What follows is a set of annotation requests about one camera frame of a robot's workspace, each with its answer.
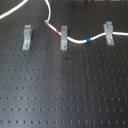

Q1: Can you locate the left grey cable clip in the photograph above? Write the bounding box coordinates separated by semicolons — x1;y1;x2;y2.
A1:
22;25;33;50

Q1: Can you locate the right grey cable clip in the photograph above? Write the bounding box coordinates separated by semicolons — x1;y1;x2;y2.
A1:
103;21;114;45

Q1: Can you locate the white cable with coloured bands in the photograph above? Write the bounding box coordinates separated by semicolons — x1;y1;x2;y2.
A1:
43;0;128;45

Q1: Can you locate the middle grey cable clip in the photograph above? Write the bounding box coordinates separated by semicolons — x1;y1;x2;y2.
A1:
60;26;68;51

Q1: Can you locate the grey cable clip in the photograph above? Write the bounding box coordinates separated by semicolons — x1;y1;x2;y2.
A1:
103;21;114;45
22;25;33;50
60;26;68;51

